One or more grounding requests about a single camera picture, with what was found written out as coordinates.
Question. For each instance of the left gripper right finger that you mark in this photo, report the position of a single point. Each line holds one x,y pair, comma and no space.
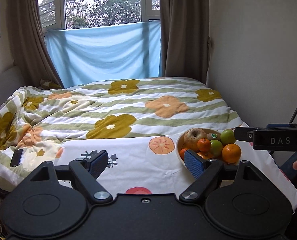
206,172

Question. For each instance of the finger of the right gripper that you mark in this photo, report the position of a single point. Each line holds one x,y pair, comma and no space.
244,134
279,125

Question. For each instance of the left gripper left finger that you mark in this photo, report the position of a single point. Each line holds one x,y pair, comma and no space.
84,177

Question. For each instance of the medium orange mandarin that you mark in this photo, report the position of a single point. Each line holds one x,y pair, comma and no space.
206,155

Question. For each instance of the green apple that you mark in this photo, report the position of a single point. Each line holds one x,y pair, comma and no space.
227,137
216,148

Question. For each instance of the large orange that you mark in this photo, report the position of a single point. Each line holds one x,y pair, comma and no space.
231,153

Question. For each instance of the brown kiwi with sticker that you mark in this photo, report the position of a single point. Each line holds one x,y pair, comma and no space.
214,136

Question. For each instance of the yellow-red wrinkled apple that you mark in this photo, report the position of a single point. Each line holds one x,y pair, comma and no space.
192,136

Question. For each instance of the cream cartoon bowl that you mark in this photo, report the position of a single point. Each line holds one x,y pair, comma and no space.
180,144

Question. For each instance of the white persimmon print cloth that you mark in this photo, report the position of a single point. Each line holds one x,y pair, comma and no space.
133,167

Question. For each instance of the black phone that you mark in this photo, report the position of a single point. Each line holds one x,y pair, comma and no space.
16,158

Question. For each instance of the floral striped duvet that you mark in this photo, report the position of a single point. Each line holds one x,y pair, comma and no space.
41,119

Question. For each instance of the light blue window cloth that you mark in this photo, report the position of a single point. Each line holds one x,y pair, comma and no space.
127,51

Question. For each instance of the brown right curtain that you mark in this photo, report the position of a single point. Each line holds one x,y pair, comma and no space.
184,38

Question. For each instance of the brown curtain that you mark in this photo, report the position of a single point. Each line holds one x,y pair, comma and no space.
184,38
27,43

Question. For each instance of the brown left curtain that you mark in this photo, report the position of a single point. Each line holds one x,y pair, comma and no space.
27,43

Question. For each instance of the window frame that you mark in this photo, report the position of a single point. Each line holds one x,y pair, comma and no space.
77,14

